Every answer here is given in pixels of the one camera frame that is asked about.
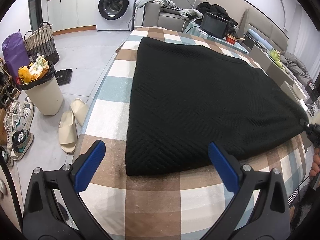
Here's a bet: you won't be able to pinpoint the plaid checkered bed cover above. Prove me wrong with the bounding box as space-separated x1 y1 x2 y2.
75 27 306 239

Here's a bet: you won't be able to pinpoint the red instant noodle bowl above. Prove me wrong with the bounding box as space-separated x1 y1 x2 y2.
226 34 237 44

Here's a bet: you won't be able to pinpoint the wooden shoe rack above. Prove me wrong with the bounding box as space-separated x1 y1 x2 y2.
0 58 20 110

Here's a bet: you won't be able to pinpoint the cream trash bin black liner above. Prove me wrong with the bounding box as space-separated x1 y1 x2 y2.
18 61 63 116

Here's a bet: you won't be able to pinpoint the white lower cabinets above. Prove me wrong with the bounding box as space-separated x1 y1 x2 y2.
47 0 97 34

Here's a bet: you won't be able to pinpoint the black laptop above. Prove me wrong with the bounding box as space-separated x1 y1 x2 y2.
200 12 229 39

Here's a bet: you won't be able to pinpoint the yellow-green cloth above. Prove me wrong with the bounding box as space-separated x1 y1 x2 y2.
268 49 284 69

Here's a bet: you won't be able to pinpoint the purple bag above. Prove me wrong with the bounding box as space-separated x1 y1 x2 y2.
2 31 30 77

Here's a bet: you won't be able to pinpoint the cream slipper near bed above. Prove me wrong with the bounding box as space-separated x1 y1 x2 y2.
70 99 89 126

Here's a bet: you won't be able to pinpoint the person's right hand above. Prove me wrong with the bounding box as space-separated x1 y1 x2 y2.
309 148 320 179

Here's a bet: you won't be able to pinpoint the black knit sweater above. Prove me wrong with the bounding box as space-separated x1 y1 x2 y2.
125 37 308 176

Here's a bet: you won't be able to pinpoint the black teal sneaker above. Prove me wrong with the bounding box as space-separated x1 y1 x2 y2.
11 129 34 161

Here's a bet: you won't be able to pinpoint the white front-load washing machine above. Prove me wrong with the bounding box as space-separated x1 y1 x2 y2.
95 0 136 31

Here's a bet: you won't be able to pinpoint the grey sofa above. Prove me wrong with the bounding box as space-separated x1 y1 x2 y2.
143 2 189 33

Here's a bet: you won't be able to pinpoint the teal plaid side table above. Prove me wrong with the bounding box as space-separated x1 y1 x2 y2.
183 22 249 55

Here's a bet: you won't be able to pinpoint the grey crumpled blanket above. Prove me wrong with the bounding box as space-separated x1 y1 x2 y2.
280 51 312 87

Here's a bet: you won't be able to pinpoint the cream slipper near shoes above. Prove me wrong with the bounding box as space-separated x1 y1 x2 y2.
58 111 78 154

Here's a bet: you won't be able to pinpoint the black clothes pile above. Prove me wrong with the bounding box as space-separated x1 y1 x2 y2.
196 2 238 36

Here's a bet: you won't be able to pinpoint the woven black-beige laundry basket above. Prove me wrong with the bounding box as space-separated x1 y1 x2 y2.
23 21 60 64

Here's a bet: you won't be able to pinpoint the white grey clothes on sofa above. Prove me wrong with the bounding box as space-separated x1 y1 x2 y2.
135 0 203 20

